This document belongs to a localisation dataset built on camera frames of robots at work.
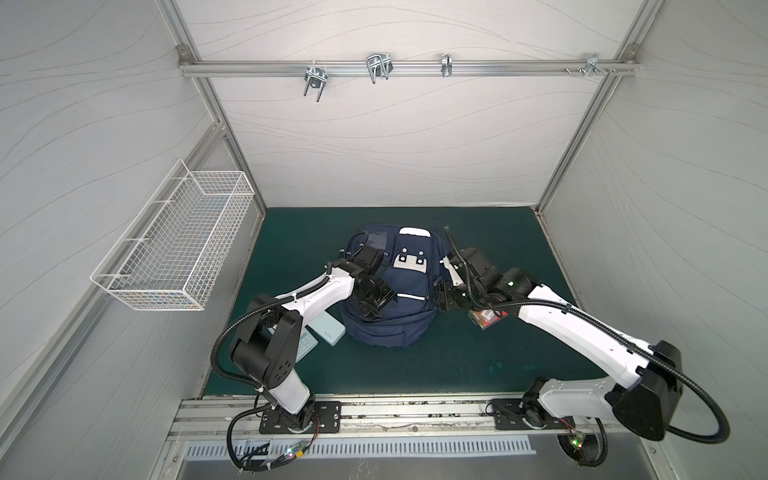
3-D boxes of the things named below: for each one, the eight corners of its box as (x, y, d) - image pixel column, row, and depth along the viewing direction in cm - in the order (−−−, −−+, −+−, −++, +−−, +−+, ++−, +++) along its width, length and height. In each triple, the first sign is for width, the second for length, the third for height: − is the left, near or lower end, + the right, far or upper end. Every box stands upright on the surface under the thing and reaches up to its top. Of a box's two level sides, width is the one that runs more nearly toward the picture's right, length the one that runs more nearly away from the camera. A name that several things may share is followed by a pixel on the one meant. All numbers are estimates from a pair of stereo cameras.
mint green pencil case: (310, 327, 91) (309, 324, 89) (326, 312, 94) (324, 309, 92) (332, 347, 87) (331, 344, 85) (347, 331, 90) (346, 328, 88)
